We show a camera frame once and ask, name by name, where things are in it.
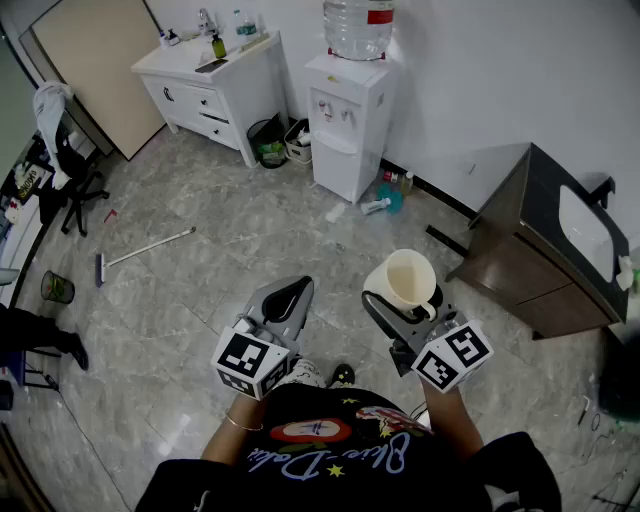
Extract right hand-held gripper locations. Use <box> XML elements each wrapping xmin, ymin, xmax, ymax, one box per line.
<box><xmin>361</xmin><ymin>282</ymin><xmax>495</xmax><ymax>396</ymax></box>

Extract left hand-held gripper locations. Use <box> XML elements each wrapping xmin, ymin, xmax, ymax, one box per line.
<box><xmin>210</xmin><ymin>276</ymin><xmax>321</xmax><ymax>401</ymax></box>

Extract cream plastic cup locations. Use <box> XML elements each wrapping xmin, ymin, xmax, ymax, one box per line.
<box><xmin>362</xmin><ymin>248</ymin><xmax>439</xmax><ymax>322</ymax></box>

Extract person's right forearm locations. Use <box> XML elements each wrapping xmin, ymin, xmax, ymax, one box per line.
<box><xmin>418</xmin><ymin>377</ymin><xmax>486</xmax><ymax>464</ymax></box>

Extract person's left forearm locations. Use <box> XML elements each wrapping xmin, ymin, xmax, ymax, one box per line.
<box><xmin>199</xmin><ymin>392</ymin><xmax>267</xmax><ymax>465</ymax></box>

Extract white water dispenser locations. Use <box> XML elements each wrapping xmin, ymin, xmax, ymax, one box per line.
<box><xmin>303</xmin><ymin>51</ymin><xmax>401</xmax><ymax>204</ymax></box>

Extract clear large water jug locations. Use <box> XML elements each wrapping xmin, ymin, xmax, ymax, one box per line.
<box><xmin>322</xmin><ymin>0</ymin><xmax>396</xmax><ymax>62</ymax></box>

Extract clear plastic bottle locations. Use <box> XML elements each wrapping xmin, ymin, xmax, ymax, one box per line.
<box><xmin>233</xmin><ymin>9</ymin><xmax>259</xmax><ymax>44</ymax></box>

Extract person's white printed trousers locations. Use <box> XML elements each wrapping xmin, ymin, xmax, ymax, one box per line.
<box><xmin>283</xmin><ymin>356</ymin><xmax>327</xmax><ymax>390</ymax></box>

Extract person's black star shoe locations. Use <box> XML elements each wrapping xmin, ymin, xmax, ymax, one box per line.
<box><xmin>329</xmin><ymin>363</ymin><xmax>357</xmax><ymax>390</ymax></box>

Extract white tube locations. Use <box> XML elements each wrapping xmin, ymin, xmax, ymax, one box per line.
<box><xmin>360</xmin><ymin>197</ymin><xmax>393</xmax><ymax>217</ymax></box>

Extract teal plastic item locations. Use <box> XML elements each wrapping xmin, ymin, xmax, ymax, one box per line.
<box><xmin>375</xmin><ymin>182</ymin><xmax>405</xmax><ymax>216</ymax></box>

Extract dark brown vanity cabinet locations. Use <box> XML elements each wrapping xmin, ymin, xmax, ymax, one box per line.
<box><xmin>445</xmin><ymin>142</ymin><xmax>632</xmax><ymax>342</ymax></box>

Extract black mesh waste bin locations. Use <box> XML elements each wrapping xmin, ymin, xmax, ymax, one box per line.
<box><xmin>246</xmin><ymin>118</ymin><xmax>290</xmax><ymax>170</ymax></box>

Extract white waste bin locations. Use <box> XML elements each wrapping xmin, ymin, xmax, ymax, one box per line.
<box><xmin>283</xmin><ymin>118</ymin><xmax>314</xmax><ymax>164</ymax></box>

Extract person's black printed shirt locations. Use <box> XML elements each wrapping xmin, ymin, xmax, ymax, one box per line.
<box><xmin>134</xmin><ymin>383</ymin><xmax>564</xmax><ymax>512</ymax></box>

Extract white sink basin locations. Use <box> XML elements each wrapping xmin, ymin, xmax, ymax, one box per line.
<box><xmin>557</xmin><ymin>184</ymin><xmax>616</xmax><ymax>284</ymax></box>

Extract white cloth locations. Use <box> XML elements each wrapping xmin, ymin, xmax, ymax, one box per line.
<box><xmin>615</xmin><ymin>253</ymin><xmax>637</xmax><ymax>292</ymax></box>

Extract white vanity cabinet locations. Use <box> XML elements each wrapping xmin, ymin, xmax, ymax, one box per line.
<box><xmin>130</xmin><ymin>29</ymin><xmax>291</xmax><ymax>169</ymax></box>

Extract black bulky object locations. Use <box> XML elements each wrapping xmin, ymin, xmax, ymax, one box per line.
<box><xmin>597</xmin><ymin>327</ymin><xmax>640</xmax><ymax>425</ymax></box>

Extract black faucet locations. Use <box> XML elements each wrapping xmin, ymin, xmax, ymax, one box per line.
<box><xmin>591</xmin><ymin>175</ymin><xmax>617</xmax><ymax>210</ymax></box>

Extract small mesh waste bin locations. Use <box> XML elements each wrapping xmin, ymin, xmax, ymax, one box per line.
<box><xmin>40</xmin><ymin>269</ymin><xmax>76</xmax><ymax>305</ymax></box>

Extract black office chair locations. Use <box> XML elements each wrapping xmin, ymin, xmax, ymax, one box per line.
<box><xmin>37</xmin><ymin>94</ymin><xmax>111</xmax><ymax>237</ymax></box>

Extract white cluttered desk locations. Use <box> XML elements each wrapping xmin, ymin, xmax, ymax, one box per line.
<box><xmin>0</xmin><ymin>134</ymin><xmax>57</xmax><ymax>301</ymax></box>

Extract beige board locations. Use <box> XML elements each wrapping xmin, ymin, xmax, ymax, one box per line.
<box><xmin>19</xmin><ymin>0</ymin><xmax>169</xmax><ymax>162</ymax></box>

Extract chrome faucet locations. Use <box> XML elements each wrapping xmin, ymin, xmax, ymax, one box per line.
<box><xmin>197</xmin><ymin>7</ymin><xmax>220</xmax><ymax>37</ymax></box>

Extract white garment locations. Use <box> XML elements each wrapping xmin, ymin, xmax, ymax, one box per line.
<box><xmin>32</xmin><ymin>79</ymin><xmax>74</xmax><ymax>190</ymax></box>

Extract gold bracelet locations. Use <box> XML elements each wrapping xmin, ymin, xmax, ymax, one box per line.
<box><xmin>224</xmin><ymin>413</ymin><xmax>265</xmax><ymax>433</ymax></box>

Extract white handled floor squeegee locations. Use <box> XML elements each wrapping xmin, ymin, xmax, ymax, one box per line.
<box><xmin>94</xmin><ymin>226</ymin><xmax>197</xmax><ymax>289</ymax></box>

